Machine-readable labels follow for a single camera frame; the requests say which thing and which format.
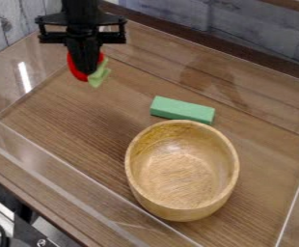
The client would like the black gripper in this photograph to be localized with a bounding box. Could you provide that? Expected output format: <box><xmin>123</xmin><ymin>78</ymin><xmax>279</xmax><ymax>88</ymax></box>
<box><xmin>35</xmin><ymin>12</ymin><xmax>128</xmax><ymax>74</ymax></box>

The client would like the red plush strawberry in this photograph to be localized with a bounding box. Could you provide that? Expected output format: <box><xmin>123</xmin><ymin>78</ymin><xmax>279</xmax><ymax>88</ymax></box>
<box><xmin>67</xmin><ymin>53</ymin><xmax>111</xmax><ymax>88</ymax></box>

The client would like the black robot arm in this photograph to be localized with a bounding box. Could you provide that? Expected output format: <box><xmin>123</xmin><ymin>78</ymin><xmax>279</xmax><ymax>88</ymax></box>
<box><xmin>35</xmin><ymin>0</ymin><xmax>128</xmax><ymax>75</ymax></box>

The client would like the green foam block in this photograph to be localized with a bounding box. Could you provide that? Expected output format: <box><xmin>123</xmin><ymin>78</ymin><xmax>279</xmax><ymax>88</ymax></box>
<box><xmin>149</xmin><ymin>96</ymin><xmax>215</xmax><ymax>125</ymax></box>

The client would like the wooden bowl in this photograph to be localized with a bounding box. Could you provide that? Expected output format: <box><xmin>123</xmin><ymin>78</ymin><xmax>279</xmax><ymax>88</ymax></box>
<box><xmin>125</xmin><ymin>120</ymin><xmax>241</xmax><ymax>222</ymax></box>

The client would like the clear acrylic corner bracket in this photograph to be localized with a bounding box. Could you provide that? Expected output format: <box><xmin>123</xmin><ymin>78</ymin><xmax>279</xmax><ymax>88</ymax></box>
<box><xmin>97</xmin><ymin>26</ymin><xmax>112</xmax><ymax>34</ymax></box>

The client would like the clear acrylic tray wall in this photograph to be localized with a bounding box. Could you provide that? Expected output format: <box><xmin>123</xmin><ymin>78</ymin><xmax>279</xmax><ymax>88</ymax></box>
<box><xmin>0</xmin><ymin>122</ymin><xmax>201</xmax><ymax>247</ymax></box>

